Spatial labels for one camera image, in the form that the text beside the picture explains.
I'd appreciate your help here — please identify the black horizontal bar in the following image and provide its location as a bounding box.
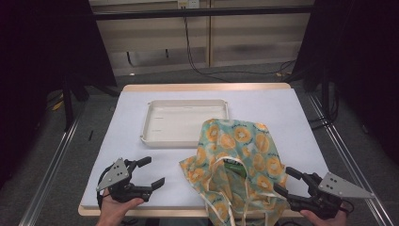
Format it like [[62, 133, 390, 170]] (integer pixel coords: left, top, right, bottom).
[[93, 5, 314, 22]]

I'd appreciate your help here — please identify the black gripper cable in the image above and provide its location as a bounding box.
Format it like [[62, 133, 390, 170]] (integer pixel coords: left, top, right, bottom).
[[97, 163, 114, 210], [340, 199, 356, 216]]

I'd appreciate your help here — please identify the black metal stand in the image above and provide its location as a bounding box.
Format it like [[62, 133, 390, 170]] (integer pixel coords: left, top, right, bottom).
[[60, 74, 120, 132], [309, 72, 340, 131]]

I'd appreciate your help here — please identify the orange print fabric bag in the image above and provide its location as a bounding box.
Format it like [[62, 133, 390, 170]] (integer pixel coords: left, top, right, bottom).
[[179, 118, 291, 226]]

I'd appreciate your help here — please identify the black curtain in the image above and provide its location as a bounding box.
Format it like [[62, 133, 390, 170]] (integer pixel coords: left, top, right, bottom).
[[291, 0, 399, 164], [0, 0, 117, 189]]

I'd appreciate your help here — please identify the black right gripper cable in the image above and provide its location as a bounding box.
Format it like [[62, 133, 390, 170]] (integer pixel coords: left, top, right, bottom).
[[340, 199, 356, 216]]

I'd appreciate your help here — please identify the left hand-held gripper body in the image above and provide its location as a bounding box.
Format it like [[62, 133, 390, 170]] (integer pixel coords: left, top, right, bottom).
[[95, 157, 153, 203]]

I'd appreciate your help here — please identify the metal floor rail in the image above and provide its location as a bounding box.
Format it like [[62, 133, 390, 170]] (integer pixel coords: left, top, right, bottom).
[[307, 92, 393, 226], [18, 103, 86, 226]]

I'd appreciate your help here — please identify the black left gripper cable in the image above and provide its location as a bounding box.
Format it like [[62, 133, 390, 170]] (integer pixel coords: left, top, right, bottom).
[[97, 163, 114, 210]]

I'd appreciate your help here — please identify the white plastic tray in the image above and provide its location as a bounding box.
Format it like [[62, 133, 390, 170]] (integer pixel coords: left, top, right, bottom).
[[139, 99, 230, 149]]

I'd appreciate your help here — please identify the white table mat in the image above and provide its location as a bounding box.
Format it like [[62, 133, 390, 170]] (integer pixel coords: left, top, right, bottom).
[[80, 89, 330, 211]]

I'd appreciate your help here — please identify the person's right hand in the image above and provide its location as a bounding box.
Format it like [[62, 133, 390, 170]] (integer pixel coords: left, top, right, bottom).
[[299, 208, 347, 226]]

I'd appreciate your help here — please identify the white wall socket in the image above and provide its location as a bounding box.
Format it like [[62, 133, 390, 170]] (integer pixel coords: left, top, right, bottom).
[[177, 0, 201, 9]]

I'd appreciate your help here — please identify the black hanging cable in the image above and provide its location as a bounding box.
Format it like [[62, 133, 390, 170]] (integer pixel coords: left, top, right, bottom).
[[183, 17, 297, 83]]

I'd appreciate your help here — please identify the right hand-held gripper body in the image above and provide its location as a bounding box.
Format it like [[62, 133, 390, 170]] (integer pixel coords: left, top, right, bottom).
[[288, 171, 376, 219]]

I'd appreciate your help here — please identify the person's left hand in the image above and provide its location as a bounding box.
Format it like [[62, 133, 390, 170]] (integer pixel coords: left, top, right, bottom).
[[95, 187, 146, 226]]

